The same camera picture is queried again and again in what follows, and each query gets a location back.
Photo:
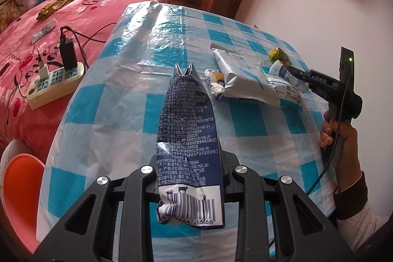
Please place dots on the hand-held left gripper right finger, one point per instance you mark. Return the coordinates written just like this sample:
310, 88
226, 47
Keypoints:
231, 179

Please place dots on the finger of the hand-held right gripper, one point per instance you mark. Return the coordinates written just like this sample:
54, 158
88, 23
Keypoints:
299, 73

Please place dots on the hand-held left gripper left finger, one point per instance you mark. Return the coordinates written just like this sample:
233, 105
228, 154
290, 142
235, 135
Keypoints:
150, 176

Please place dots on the white plastic bottle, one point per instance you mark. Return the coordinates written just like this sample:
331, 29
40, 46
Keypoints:
279, 68

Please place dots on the blue and white tissue pack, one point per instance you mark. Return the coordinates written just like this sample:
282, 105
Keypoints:
284, 93

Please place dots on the dark blue snack bag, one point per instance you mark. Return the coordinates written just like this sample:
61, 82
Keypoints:
184, 133

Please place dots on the printed small tissue pack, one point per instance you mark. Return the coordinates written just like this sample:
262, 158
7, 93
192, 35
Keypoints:
215, 84

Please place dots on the person's right forearm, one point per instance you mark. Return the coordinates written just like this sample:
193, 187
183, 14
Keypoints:
359, 219

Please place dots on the person's right hand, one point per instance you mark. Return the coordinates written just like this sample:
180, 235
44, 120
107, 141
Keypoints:
350, 145

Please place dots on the yellow crumpled snack wrapper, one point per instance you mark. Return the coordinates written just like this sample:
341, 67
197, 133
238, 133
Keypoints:
276, 54

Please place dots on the grey white plastic pouch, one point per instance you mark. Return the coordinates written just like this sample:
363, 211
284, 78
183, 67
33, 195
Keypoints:
242, 77

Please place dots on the blue checkered tablecloth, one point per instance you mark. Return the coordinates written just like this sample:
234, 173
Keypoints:
122, 81

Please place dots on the orange and white plastic chair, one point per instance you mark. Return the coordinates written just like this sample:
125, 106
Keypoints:
21, 194

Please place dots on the cream power strip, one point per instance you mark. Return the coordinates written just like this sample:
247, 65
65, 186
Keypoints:
52, 87

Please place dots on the black power adapter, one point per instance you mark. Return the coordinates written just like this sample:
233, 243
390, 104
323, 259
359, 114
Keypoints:
68, 53

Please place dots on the white charger plug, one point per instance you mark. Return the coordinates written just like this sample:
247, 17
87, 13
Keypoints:
43, 70

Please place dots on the gold satin cloth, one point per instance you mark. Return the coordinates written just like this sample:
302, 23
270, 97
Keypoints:
53, 8

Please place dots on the yellow floral quilt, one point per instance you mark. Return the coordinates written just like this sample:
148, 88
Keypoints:
7, 16

